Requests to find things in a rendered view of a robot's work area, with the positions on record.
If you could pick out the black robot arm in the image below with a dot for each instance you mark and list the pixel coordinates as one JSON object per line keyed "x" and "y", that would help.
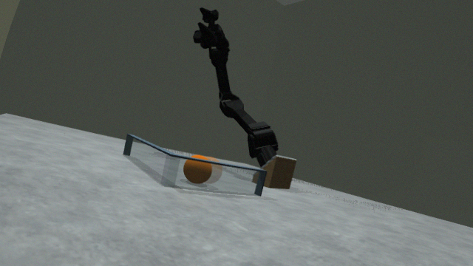
{"x": 259, "y": 134}

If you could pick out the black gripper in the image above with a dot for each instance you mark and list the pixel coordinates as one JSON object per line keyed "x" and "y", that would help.
{"x": 211, "y": 34}

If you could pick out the clear glass corner walls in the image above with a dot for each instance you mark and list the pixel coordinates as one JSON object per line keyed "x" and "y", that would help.
{"x": 175, "y": 172}

